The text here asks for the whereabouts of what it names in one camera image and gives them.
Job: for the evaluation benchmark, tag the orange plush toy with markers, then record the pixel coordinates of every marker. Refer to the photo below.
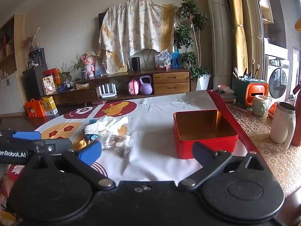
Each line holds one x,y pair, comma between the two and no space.
82,144

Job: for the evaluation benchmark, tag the white router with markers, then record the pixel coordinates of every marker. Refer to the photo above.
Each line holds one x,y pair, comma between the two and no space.
108,91

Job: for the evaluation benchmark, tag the floral cover sheet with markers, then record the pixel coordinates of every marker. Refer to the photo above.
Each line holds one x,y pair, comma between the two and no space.
136,28

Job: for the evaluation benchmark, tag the person's left hand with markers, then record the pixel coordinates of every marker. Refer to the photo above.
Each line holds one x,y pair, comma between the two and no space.
4,188

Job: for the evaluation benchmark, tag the clear plastic bag of clips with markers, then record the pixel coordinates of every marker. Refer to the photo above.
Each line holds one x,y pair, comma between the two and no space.
117,144

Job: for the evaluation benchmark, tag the yellow carton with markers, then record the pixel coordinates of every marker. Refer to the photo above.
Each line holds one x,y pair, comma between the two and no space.
49,106

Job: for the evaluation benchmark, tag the dark green brush holder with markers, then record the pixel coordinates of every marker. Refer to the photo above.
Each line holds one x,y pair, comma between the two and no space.
238,91

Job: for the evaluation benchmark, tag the black cylinder speaker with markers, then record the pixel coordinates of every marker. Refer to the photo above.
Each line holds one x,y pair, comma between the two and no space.
136,64

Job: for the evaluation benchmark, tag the red tin box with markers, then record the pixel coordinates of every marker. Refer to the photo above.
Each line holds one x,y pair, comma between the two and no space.
204,146

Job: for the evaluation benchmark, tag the pink plush doll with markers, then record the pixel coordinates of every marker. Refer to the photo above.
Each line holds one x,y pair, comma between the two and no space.
87,67

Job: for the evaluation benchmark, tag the small green potted plant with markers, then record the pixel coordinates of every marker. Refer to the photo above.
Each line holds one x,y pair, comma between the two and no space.
64,74

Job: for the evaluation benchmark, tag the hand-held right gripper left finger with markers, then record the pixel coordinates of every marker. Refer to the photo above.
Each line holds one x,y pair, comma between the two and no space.
90,152

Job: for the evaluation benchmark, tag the pale green mug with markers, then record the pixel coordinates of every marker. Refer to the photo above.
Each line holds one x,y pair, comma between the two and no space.
258,107

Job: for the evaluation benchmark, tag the doll bouquet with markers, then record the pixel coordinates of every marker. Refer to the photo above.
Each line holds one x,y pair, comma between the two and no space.
33,42

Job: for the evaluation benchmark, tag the black television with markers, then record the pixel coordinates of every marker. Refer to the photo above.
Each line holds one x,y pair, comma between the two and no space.
101,20

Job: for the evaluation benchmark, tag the orange packet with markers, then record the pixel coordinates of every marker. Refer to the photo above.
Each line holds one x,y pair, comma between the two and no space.
272,111

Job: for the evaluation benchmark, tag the wooden shelf cabinet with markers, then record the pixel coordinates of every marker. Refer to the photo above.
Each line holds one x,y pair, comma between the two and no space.
10,87

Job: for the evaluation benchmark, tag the black mini fridge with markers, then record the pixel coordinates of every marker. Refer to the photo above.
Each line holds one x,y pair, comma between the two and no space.
33,84

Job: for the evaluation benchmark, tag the pink bowl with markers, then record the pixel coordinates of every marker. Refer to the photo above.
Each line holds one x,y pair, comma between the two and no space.
223,87

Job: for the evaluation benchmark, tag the yellow curtain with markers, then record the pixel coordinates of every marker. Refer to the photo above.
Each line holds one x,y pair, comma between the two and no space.
238,40

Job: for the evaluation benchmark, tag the potted tree in white pot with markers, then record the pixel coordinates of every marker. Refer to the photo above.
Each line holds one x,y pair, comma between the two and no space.
203,81

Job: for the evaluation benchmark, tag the purple kettlebell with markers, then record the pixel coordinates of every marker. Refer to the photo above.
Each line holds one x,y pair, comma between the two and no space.
145,87

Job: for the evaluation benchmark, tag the stack of books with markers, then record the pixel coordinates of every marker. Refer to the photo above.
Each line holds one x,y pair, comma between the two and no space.
227,96

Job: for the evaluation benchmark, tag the printed white carton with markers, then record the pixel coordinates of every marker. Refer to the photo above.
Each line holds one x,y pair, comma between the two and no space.
48,86

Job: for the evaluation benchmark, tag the black coffee machine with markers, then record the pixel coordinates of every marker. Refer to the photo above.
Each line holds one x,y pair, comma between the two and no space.
37,56

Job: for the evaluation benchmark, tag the pink toy bag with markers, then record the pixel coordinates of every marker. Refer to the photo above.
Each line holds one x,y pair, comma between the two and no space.
134,87

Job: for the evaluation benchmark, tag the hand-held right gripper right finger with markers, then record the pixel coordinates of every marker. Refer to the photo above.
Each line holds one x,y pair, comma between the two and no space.
203,151

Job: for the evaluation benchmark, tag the red gift box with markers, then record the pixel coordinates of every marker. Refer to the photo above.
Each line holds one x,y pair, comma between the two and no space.
54,73

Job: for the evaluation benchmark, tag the washing machine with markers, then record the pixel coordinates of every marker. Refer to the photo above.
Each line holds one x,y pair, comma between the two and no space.
278,80

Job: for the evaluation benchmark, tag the orange white container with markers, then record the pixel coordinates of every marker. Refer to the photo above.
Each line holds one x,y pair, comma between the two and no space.
257,87

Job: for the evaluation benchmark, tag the potted orchid plant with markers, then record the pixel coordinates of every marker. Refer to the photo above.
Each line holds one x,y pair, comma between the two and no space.
78,64

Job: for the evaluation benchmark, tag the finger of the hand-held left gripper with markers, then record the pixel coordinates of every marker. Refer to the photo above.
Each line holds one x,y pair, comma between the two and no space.
58,144
26,135

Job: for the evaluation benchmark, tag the beige standing air conditioner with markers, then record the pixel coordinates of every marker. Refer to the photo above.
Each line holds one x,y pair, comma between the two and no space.
219,40

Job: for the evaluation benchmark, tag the blue cloth piece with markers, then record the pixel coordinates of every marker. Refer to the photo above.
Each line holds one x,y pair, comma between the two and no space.
93,137
94,121

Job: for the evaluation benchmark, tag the wooden tv stand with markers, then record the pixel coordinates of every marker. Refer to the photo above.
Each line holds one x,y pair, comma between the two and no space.
170,82

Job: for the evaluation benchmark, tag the small cardboard box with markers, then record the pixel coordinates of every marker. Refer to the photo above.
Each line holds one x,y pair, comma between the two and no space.
82,86

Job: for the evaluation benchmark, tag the cream mesh cloth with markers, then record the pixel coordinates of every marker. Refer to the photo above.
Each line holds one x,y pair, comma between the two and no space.
105,124

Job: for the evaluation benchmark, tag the printed white red tablecloth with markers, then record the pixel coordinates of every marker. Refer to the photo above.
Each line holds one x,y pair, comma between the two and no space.
152,122

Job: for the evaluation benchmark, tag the beige shell cushion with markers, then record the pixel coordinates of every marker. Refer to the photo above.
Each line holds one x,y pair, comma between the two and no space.
148,58

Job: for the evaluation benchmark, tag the white tumbler cup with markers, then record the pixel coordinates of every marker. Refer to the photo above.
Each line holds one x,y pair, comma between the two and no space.
281,127

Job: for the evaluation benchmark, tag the clear bag of toys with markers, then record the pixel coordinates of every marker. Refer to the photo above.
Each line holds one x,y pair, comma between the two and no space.
164,60

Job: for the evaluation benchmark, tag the orange gift box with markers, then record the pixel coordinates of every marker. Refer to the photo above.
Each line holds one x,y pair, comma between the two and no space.
34,108

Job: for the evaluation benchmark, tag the golden lace table cover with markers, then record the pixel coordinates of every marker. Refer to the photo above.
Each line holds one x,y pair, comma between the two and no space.
256,134

